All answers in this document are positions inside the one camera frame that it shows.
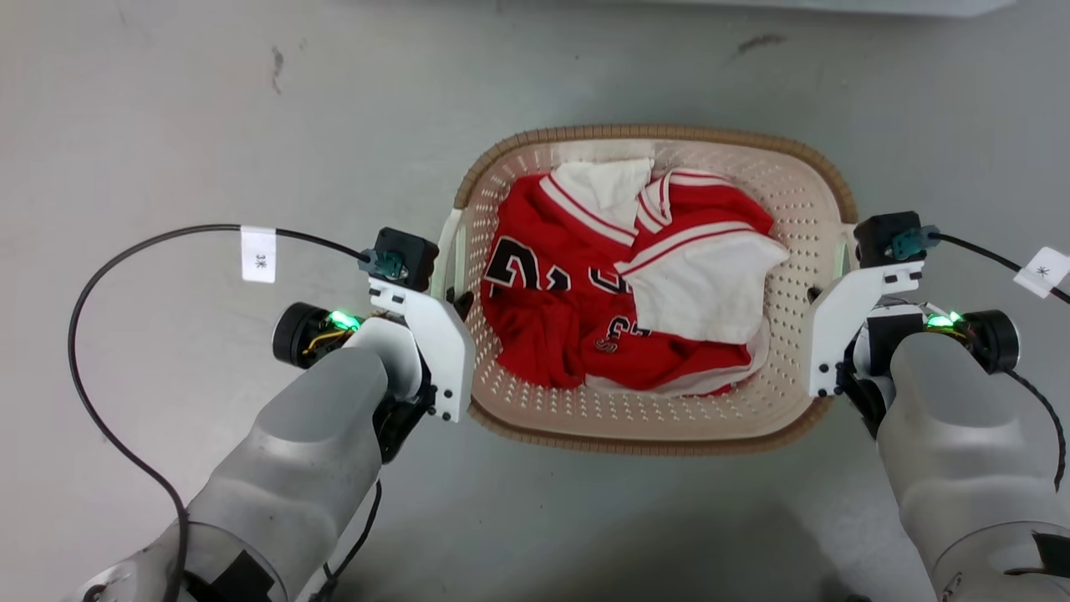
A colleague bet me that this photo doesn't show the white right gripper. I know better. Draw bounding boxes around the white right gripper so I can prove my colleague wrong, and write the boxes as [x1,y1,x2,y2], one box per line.
[806,260,925,437]

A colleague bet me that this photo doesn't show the red and white sports jersey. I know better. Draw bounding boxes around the red and white sports jersey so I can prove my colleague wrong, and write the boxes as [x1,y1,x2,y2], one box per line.
[480,158,792,399]

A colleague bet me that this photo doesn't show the black right camera cable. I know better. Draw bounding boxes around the black right camera cable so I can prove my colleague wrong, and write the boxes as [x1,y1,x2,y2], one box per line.
[935,233,1070,494]

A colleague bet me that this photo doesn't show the beige perforated plastic laundry basket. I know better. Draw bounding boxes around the beige perforated plastic laundry basket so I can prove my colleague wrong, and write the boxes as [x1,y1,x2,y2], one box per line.
[451,125,860,457]

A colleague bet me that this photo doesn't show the white paper cable tag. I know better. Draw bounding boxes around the white paper cable tag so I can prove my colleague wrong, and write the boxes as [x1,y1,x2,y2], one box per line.
[240,226,278,284]
[1013,246,1070,300]

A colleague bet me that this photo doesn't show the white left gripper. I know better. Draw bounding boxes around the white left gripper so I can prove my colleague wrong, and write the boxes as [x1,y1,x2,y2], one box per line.
[368,277,477,466]

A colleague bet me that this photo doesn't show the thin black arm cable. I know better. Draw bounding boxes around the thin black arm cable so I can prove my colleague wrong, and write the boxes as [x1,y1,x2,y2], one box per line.
[311,479,385,602]

